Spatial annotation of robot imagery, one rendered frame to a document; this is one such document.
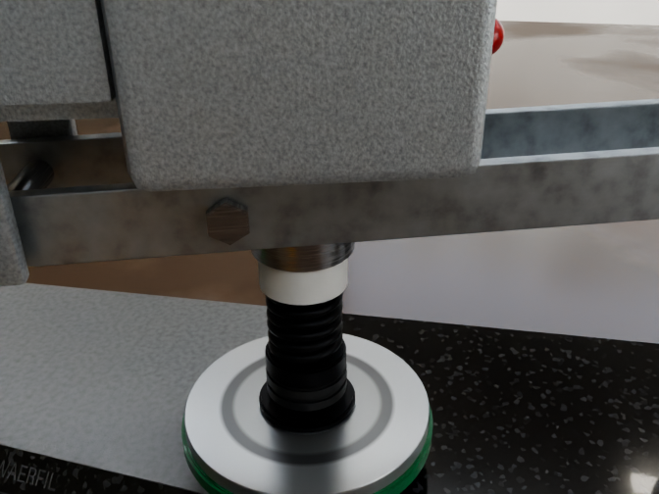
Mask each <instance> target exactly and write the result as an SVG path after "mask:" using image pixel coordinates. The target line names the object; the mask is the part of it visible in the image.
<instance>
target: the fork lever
mask: <svg viewBox="0 0 659 494"><path fill-rule="evenodd" d="M0 160H1V164H2V168H3V172H4V176H5V179H6V183H7V187H8V191H9V195H10V199H11V202H12V206H13V210H14V214H15V218H16V222H17V226H18V230H19V234H20V238H21V241H22V245H23V249H24V253H25V260H26V263H27V266H28V267H40V266H53V265H65V264H78V263H91V262H104V261H117V260H130V259H143V258H156V257H169V256H181V255H195V254H208V253H221V252H233V251H246V250H259V249H273V248H285V247H298V246H311V245H324V244H336V243H349V242H363V241H376V240H388V239H401V238H414V237H427V236H440V235H453V234H466V233H479V232H492V231H504V230H518V229H531V228H544V227H556V226H569V225H582V224H596V223H608V222H633V221H646V220H659V99H647V100H632V101H616V102H600V103H584V104H569V105H553V106H537V107H522V108H506V109H490V110H486V111H485V121H484V131H483V140H482V157H481V160H480V163H479V165H478V168H477V170H476V172H475V173H473V174H471V175H468V176H465V177H454V178H433V179H410V180H389V181H366V182H344V183H323V184H300V185H279V186H257V187H235V188H213V189H190V190H169V191H147V190H143V189H139V188H136V186H135V184H134V183H133V181H132V179H131V177H130V176H129V174H128V172H127V161H126V155H125V149H124V143H123V138H122V133H121V132H114V133H98V134H83V135H67V136H51V137H35V138H20V139H4V140H0Z"/></svg>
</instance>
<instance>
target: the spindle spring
mask: <svg viewBox="0 0 659 494"><path fill-rule="evenodd" d="M342 294H343V292H342V293H341V294H340V295H338V296H337V297H335V298H333V299H331V300H328V301H326V302H324V303H319V304H314V305H289V304H284V303H281V302H278V301H275V300H273V299H271V298H269V297H268V296H266V304H267V317H268V319H267V325H268V329H269V330H268V337H269V348H270V350H271V352H272V354H273V355H274V356H275V357H277V358H278V359H280V360H282V361H285V362H288V363H293V364H310V363H316V362H318V361H321V360H324V359H326V358H328V357H330V356H331V355H332V354H334V353H335V352H336V351H337V350H338V348H339V347H340V345H341V344H342V329H343V324H342V307H343V303H342ZM321 305H322V306H321ZM318 306H319V307H318ZM314 307H316V308H314ZM287 308H289V309H287ZM309 308H312V309H309ZM292 309H306V310H292ZM287 319H288V320H287ZM312 319H313V320H312ZM292 320H295V321H292ZM305 320H308V321H305ZM316 329H317V330H316ZM310 330H313V331H310ZM293 331H307V332H293ZM315 340H316V341H315ZM290 341H291V342H290ZM311 341H312V342H311ZM296 342H306V343H296ZM294 353H296V354H294ZM306 353H309V354H306Z"/></svg>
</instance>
